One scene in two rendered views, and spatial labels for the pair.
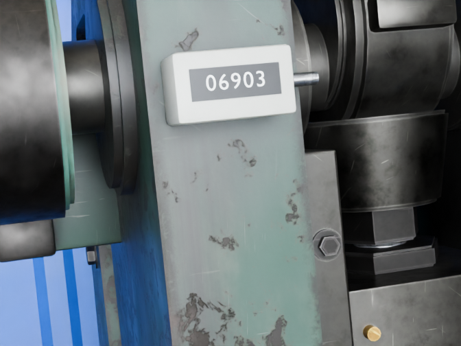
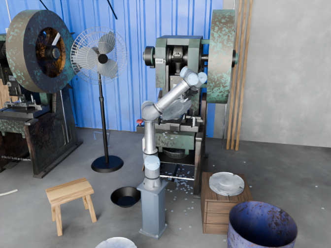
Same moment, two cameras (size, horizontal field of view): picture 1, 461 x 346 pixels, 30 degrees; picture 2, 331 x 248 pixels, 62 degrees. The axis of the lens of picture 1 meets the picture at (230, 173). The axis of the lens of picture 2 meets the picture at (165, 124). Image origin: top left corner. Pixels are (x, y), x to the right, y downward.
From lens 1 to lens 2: 2.10 m
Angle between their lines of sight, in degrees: 31
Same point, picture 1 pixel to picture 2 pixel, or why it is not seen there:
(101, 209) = not seen: hidden behind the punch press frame
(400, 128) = (177, 63)
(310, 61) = (170, 57)
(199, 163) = (158, 65)
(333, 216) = (167, 70)
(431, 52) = (179, 58)
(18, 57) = (148, 55)
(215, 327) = (158, 76)
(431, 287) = (177, 76)
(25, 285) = not seen: hidden behind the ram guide
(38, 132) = (149, 61)
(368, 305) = (171, 77)
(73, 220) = not seen: hidden behind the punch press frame
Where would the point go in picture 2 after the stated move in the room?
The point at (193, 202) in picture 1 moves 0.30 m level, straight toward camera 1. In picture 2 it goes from (157, 67) to (143, 74)
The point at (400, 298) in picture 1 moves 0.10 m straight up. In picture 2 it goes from (174, 77) to (174, 66)
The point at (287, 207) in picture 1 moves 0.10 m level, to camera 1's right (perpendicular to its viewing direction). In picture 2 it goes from (163, 69) to (174, 70)
